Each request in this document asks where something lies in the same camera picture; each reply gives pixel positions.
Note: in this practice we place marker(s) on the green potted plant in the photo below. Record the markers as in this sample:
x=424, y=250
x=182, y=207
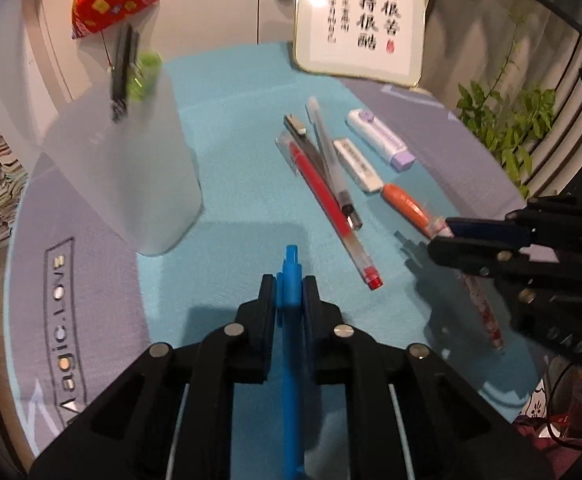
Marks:
x=511, y=125

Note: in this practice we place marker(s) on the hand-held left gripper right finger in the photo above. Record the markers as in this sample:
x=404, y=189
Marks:
x=312, y=305

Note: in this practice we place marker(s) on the blue pen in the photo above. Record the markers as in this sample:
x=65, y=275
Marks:
x=291, y=410

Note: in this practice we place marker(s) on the green highlighter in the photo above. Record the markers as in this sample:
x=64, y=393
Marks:
x=143, y=77

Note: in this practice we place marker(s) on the black marker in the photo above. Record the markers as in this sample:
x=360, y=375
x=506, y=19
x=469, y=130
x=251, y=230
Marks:
x=121, y=75

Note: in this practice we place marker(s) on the translucent white pen holder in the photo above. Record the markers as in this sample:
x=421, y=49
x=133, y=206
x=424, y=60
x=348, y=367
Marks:
x=121, y=175

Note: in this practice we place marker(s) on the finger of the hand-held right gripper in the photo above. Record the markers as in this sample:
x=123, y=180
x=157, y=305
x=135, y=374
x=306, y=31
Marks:
x=471, y=257
x=486, y=231

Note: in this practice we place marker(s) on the pink patterned pen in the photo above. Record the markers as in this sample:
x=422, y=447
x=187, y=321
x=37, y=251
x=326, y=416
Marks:
x=486, y=315

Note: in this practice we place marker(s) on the white eraser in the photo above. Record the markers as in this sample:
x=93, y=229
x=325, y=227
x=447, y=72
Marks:
x=358, y=165

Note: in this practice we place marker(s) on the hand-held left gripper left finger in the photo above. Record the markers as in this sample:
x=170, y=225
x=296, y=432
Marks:
x=269, y=305

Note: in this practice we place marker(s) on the orange highlighter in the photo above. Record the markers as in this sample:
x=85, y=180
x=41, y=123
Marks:
x=406, y=207

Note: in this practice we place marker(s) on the white translucent gel pen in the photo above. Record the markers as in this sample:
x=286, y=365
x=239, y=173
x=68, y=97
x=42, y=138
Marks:
x=327, y=150

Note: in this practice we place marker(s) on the framed calligraphy board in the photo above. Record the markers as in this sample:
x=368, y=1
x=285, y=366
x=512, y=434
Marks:
x=361, y=10

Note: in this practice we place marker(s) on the purple white correction tape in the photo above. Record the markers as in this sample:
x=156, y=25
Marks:
x=381, y=137

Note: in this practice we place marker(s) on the red gel pen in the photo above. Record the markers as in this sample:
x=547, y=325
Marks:
x=331, y=210

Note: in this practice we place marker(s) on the black pen with clip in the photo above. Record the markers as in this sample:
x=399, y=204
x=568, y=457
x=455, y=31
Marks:
x=298, y=132

